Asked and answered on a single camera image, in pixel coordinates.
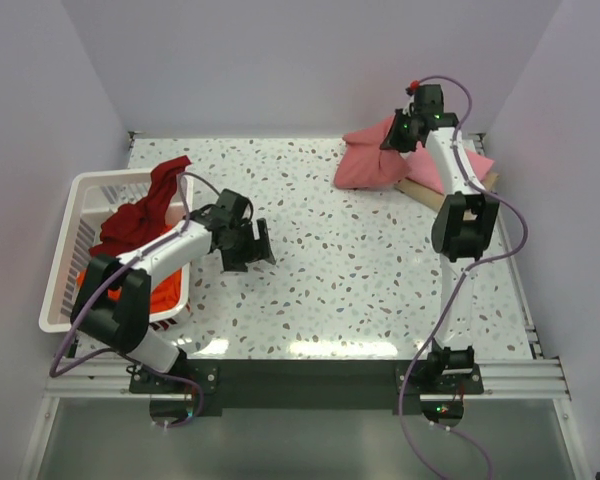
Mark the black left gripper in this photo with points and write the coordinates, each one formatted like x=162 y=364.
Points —
x=247 y=247

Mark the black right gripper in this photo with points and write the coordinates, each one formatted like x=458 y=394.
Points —
x=397 y=140

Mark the dusty red t-shirt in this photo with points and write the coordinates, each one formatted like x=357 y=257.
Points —
x=364 y=165

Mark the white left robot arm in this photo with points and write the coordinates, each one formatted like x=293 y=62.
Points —
x=113 y=301

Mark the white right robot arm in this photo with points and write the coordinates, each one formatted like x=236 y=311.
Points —
x=460 y=234

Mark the folded pink t-shirt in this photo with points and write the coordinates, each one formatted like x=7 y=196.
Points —
x=445 y=166

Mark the folded beige t-shirt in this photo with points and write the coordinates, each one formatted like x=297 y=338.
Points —
x=432 y=199

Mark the orange t-shirt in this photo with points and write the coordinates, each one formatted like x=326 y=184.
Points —
x=166 y=296

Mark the dark red t-shirt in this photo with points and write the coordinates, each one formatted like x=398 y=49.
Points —
x=135 y=224

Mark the white plastic laundry basket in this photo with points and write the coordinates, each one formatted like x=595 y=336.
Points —
x=93 y=198

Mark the aluminium frame rail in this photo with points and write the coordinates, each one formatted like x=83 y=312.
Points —
x=325 y=379

